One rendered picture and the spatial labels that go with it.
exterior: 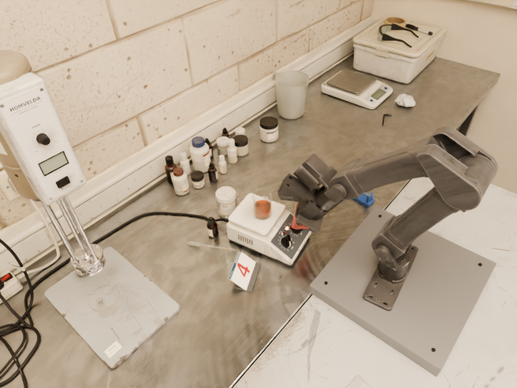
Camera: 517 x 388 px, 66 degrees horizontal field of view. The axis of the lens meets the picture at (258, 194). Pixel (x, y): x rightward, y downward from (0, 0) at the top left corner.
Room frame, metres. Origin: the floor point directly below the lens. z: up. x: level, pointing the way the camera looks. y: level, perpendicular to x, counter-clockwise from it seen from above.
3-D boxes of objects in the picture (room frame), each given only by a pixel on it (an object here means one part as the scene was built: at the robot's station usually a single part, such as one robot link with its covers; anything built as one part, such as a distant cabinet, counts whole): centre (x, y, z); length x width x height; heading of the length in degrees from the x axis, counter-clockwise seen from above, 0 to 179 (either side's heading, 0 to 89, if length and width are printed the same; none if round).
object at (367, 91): (1.54, -0.43, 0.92); 0.26 x 0.19 x 0.05; 49
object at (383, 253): (0.57, -0.30, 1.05); 0.09 x 0.06 x 0.06; 140
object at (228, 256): (0.67, 0.08, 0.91); 0.06 x 0.06 x 0.02
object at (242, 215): (0.75, 0.01, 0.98); 0.12 x 0.12 x 0.01; 59
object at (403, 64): (1.80, -0.67, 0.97); 0.37 x 0.31 x 0.14; 141
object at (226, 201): (0.84, 0.09, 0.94); 0.06 x 0.06 x 0.08
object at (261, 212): (0.74, -0.01, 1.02); 0.06 x 0.05 x 0.08; 4
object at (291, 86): (1.40, -0.13, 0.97); 0.18 x 0.13 x 0.15; 41
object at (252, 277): (0.61, 0.04, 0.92); 0.09 x 0.06 x 0.04; 163
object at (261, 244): (0.74, -0.02, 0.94); 0.22 x 0.13 x 0.08; 59
